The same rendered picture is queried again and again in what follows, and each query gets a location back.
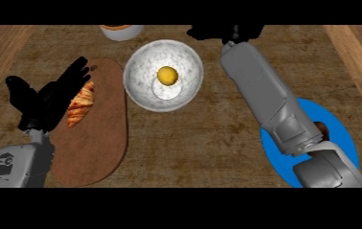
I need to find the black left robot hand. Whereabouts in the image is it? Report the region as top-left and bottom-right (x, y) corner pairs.
(5, 56), (94, 132)

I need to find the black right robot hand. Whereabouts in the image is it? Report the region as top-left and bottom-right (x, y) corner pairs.
(185, 24), (267, 45)

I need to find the yellow lemon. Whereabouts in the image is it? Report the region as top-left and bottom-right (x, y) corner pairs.
(156, 65), (181, 86)

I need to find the white speckled plate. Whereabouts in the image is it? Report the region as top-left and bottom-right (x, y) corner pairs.
(122, 38), (206, 113)

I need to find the brown item in bowl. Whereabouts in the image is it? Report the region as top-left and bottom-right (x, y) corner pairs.
(314, 121), (332, 142)

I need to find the blue bowl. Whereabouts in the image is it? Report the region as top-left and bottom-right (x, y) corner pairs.
(259, 97), (362, 189)

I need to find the golden croissant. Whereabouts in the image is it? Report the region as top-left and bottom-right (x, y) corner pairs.
(66, 80), (97, 129)

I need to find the brown oval cutting board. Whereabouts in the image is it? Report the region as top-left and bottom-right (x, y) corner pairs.
(49, 57), (131, 188)

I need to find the white cup with brown filling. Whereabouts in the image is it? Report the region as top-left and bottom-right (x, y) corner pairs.
(98, 24), (147, 42)

